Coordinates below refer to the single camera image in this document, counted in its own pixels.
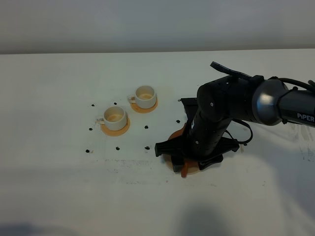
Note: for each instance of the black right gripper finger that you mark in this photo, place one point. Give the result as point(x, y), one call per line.
point(172, 147)
point(228, 144)

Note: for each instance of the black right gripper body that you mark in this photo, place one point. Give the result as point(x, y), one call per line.
point(202, 141)

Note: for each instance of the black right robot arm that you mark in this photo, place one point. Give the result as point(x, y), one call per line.
point(235, 99)

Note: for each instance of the beige round teapot coaster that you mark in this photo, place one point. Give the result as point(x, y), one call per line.
point(190, 167)

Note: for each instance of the orange coaster far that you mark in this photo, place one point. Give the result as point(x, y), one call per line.
point(137, 109)

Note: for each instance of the orange coaster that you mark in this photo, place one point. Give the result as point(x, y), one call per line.
point(112, 133)
point(137, 109)

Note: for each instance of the white teacup far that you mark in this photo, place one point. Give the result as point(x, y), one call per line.
point(145, 97)

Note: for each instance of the white teacup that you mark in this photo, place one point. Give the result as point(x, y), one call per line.
point(145, 97)
point(114, 118)

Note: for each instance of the white teacup near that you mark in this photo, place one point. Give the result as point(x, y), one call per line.
point(114, 118)

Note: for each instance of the orange coaster near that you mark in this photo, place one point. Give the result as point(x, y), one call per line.
point(112, 133)

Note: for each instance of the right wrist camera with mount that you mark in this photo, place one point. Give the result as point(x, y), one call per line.
point(190, 107)

